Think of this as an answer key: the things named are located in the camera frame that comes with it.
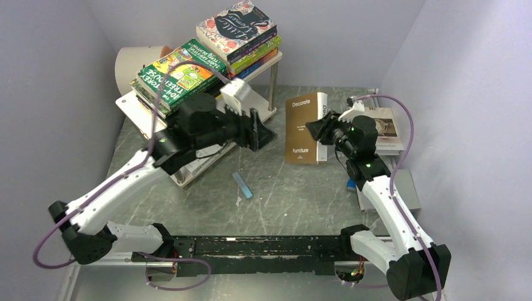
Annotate light blue glue stick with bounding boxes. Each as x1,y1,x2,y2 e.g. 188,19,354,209
232,172,253,199

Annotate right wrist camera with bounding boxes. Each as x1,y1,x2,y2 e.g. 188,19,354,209
338,97,365,123

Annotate green treehouse book in stack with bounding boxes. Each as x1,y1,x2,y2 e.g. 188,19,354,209
229,36,282,78

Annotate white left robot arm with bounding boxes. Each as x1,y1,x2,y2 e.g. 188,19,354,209
49,92,275,265

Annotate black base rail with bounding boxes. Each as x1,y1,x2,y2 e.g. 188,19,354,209
155,235,366,282

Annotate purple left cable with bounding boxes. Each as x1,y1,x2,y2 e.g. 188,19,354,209
32,61,231,292

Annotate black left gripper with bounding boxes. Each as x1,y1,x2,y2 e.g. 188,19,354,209
194,97,279,152

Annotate blue orange book in stack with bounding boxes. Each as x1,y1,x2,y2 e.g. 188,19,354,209
235,48,279,79

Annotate green 104-storey treehouse book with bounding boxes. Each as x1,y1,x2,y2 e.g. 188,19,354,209
130,38,228,115

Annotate white tape roll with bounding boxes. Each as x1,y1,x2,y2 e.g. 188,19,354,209
114,45,173,96

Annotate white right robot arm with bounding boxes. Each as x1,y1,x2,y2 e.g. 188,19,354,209
306,111,451,300

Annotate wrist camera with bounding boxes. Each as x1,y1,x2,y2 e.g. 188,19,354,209
220,78,252,116
338,97,365,123

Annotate floral Little Women book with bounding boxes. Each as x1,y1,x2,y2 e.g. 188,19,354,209
196,1,277,64

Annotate grey laptop box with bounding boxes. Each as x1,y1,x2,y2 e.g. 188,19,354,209
357,169,421,214

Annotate dark green garden book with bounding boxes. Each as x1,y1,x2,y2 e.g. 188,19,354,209
130,79,171,119

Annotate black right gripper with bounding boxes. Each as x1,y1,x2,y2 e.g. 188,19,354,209
306,110,356,159

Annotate blue round tape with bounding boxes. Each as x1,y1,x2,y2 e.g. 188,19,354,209
346,179,357,193

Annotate white palm leaf book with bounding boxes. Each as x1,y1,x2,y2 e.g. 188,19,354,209
179,142,235,177

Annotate brown cover book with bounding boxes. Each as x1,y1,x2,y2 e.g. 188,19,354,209
285,92,328,164

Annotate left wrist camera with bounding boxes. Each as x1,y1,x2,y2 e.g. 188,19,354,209
220,78,252,116

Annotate purple treehouse book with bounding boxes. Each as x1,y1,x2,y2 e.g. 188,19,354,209
228,30,278,66

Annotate white magazine with photo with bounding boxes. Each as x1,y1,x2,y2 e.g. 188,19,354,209
365,107,405,156

